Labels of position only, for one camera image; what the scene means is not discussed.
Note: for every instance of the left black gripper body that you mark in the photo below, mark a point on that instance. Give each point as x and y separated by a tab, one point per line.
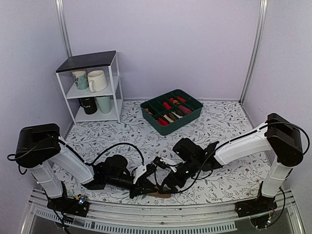
138	188

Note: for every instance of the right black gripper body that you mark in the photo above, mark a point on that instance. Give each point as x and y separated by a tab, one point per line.
191	165

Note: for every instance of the brown ribbed sock pair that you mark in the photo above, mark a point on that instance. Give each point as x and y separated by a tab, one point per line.
157	194

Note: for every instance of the green divided sock box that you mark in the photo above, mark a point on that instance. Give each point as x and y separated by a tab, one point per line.
153	109

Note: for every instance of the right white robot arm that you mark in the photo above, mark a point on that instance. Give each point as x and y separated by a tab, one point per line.
276	134

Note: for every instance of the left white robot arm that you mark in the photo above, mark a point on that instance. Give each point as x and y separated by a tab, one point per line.
40	145

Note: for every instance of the beige sock in box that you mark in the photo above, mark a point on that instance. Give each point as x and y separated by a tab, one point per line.
168	118

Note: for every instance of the red rolled sock front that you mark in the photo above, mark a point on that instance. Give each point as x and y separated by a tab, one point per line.
162	122

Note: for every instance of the red rolled sock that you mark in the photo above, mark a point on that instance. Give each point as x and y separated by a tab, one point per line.
166	105
162	122

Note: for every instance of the dark brown sock in box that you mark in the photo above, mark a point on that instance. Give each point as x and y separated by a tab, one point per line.
179	112

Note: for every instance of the maroon sock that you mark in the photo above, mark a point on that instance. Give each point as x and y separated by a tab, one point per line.
185	109

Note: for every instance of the red rolled sock middle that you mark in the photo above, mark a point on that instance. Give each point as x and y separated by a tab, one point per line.
166	105

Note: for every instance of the red sock back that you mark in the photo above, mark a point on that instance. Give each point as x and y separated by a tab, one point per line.
181	99

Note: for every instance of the mint green mug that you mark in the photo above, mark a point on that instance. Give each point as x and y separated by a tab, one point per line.
104	104

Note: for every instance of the black mug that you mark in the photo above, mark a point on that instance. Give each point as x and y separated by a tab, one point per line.
89	105

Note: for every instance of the white ceramic mug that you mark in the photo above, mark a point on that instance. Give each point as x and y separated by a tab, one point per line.
97	80

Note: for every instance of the white shelf black top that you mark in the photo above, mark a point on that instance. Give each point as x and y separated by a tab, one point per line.
106	61

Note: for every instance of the teal patterned mug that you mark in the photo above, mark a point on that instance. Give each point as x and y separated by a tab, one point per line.
80	79

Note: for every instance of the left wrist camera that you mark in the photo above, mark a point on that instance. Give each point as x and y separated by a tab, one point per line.
143	171

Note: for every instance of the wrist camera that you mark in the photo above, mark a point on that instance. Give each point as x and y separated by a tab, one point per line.
143	171
164	163

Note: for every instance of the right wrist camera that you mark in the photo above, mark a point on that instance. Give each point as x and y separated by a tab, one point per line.
164	163

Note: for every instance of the aluminium front rail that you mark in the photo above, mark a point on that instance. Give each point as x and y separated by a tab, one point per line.
197	211

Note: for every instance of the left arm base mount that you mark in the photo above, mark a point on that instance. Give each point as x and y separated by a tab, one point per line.
77	205

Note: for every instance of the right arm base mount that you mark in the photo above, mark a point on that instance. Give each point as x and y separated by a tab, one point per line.
255	206

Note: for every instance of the left corner metal post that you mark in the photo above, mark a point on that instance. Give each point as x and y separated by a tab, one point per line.
63	27

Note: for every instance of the corner metal post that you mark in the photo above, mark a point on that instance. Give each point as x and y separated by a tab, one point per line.
63	27
256	46

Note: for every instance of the right corner metal post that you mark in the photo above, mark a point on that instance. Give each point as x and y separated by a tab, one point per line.
256	46

